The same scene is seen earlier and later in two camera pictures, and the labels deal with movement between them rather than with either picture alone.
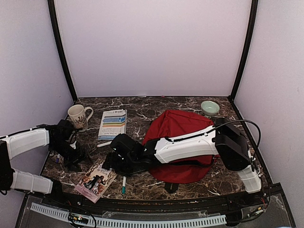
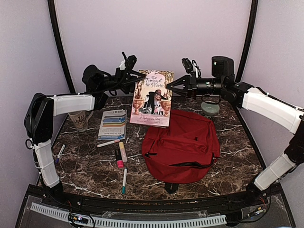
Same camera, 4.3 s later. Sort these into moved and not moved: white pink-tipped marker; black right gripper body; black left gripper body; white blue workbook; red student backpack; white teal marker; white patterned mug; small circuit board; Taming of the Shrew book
Moved: Taming of the Shrew book; black left gripper body; black right gripper body
Not moved: red student backpack; white pink-tipped marker; white teal marker; white patterned mug; white blue workbook; small circuit board
